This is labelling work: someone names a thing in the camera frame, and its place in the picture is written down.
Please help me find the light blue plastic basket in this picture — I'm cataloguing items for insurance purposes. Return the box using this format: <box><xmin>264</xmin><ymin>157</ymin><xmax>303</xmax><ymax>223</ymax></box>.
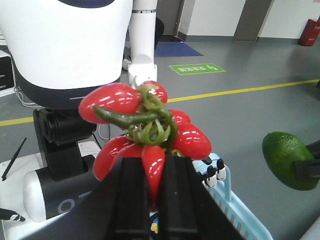
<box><xmin>202</xmin><ymin>165</ymin><xmax>273</xmax><ymax>240</ymax></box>

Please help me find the red cherry tomato bunch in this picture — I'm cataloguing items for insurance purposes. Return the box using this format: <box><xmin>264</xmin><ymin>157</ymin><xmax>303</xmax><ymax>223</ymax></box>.
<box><xmin>78</xmin><ymin>80</ymin><xmax>212</xmax><ymax>210</ymax></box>

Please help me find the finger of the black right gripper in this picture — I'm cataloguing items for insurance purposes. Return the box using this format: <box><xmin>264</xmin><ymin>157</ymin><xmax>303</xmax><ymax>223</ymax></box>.
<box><xmin>293</xmin><ymin>140</ymin><xmax>320</xmax><ymax>179</ymax></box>

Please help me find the green avocado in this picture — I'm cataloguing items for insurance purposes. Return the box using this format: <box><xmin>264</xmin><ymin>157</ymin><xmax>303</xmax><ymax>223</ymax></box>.
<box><xmin>262</xmin><ymin>131</ymin><xmax>319</xmax><ymax>191</ymax></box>

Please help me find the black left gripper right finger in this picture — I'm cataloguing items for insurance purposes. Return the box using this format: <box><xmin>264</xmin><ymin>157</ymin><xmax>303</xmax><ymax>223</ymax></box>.
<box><xmin>159</xmin><ymin>155</ymin><xmax>243</xmax><ymax>240</ymax></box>

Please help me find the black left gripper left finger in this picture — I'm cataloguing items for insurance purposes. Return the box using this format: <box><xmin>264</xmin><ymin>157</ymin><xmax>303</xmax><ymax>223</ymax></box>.
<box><xmin>26</xmin><ymin>157</ymin><xmax>150</xmax><ymax>240</ymax></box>

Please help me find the red fire extinguisher box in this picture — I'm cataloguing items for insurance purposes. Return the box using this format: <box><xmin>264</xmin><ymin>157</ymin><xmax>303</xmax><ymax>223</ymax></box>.
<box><xmin>297</xmin><ymin>18</ymin><xmax>320</xmax><ymax>47</ymax></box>

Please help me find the black Franzzi cookie box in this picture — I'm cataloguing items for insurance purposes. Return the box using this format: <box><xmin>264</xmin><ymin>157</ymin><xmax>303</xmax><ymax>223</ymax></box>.
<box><xmin>149</xmin><ymin>211</ymin><xmax>159</xmax><ymax>236</ymax></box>

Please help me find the white humanoid robot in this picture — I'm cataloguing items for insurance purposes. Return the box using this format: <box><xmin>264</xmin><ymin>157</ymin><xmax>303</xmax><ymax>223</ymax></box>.
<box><xmin>0</xmin><ymin>0</ymin><xmax>157</xmax><ymax>240</ymax></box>

